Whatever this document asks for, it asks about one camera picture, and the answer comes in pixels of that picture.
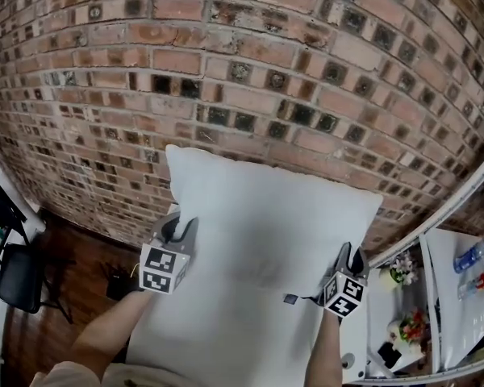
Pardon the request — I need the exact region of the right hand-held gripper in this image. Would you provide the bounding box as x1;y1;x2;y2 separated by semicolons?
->
321;241;369;318

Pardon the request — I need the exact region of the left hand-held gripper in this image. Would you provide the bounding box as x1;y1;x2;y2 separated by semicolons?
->
138;210;199;296

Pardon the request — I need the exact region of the white cushion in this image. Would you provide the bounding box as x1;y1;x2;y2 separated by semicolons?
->
127;144;385;387

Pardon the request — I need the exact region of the person's left forearm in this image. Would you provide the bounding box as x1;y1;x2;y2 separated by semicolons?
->
69;289;155;375

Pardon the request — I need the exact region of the person's right forearm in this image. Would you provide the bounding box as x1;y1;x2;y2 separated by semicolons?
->
305;309;344;387

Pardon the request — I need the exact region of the white vase with pale flowers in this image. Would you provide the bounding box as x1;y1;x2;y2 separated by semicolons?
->
379;250;419;290

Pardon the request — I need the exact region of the white low cabinet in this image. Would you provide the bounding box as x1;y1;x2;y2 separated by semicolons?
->
340;264;441;381

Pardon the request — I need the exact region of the orange and red flower bouquet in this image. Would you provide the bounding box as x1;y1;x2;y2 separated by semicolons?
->
387;307;430;355

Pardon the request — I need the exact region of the black phone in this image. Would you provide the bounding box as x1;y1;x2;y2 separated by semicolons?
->
376;342;403;369

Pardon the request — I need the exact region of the white table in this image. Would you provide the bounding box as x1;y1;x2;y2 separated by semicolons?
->
418;227;484;372

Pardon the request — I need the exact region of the blue label water bottle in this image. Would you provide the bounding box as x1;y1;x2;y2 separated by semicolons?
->
453;235;484;274

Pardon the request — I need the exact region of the red label plastic bottle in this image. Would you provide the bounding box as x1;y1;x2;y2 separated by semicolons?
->
457;264;484;301

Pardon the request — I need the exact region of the black folding chair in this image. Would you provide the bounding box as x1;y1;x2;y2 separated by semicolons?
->
0;194;74;325

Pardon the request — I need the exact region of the white board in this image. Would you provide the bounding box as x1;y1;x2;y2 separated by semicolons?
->
0;133;48;242

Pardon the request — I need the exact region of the person's beige shirt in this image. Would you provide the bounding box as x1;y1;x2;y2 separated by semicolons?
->
29;360;194;387

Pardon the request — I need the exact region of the small black box with wires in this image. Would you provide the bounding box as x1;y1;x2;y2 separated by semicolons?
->
100;260;143;301

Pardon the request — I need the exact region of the white curved rail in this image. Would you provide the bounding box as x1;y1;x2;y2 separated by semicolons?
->
366;142;484;268

